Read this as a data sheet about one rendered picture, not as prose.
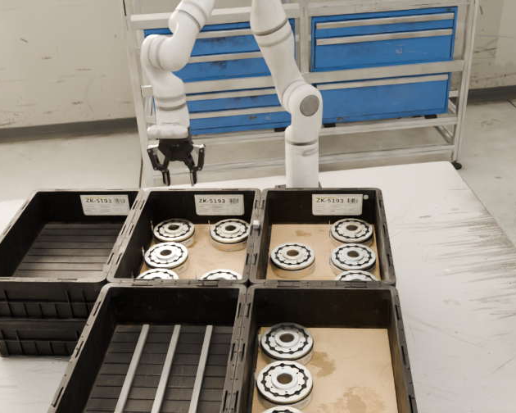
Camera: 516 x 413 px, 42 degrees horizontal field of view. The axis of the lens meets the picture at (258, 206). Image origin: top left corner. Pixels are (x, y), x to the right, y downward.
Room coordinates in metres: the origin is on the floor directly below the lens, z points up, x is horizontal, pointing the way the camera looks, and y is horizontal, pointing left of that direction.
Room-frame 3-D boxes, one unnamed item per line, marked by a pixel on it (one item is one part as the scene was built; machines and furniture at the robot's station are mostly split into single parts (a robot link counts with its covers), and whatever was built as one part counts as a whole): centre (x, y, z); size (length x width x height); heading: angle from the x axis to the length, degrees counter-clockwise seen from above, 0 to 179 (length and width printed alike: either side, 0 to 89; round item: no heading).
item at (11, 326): (1.35, 0.46, 0.76); 0.40 x 0.30 x 0.12; 174
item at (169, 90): (1.44, 0.19, 1.27); 0.09 x 0.07 x 0.15; 52
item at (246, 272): (1.32, 0.16, 0.92); 0.40 x 0.30 x 0.02; 174
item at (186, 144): (1.43, 0.18, 1.10); 0.08 x 0.08 x 0.09
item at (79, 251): (1.35, 0.46, 0.87); 0.40 x 0.30 x 0.11; 174
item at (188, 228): (1.44, 0.21, 0.86); 0.10 x 0.10 x 0.01
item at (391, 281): (1.29, -0.14, 0.92); 0.40 x 0.30 x 0.02; 174
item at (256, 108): (3.20, 0.13, 0.60); 0.72 x 0.03 x 0.56; 94
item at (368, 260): (1.28, -0.21, 0.86); 0.10 x 0.10 x 0.01
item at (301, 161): (1.69, -0.13, 0.89); 0.09 x 0.09 x 0.17; 4
